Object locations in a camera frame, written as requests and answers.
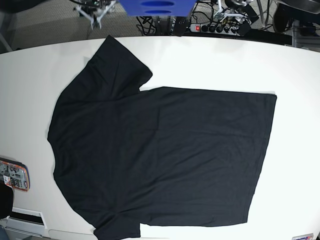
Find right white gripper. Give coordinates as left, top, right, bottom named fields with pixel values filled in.
left=73, top=1, right=117, bottom=30

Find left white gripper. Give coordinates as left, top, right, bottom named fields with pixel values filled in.
left=214, top=6, right=247, bottom=24

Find black T-shirt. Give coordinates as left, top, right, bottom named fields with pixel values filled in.
left=47, top=36, right=277, bottom=240

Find white power strip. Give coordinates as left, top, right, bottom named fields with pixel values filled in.
left=189, top=23, right=239, bottom=36

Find blue plastic box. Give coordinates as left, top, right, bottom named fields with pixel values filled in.
left=119, top=0, right=196, bottom=17

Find black remote control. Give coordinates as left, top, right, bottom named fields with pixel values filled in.
left=172, top=16, right=189, bottom=37

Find orange clear screw box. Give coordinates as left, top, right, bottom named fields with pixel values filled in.
left=0, top=157, right=30, bottom=192

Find black chair edge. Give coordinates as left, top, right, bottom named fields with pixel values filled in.
left=0, top=183, right=14, bottom=219

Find white flat tray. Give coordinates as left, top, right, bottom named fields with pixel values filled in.
left=5, top=207, right=47, bottom=238

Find small printed card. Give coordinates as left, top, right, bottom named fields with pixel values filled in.
left=292, top=233, right=314, bottom=240

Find tangled black cables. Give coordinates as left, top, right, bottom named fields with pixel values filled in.
left=135, top=15, right=161, bottom=36

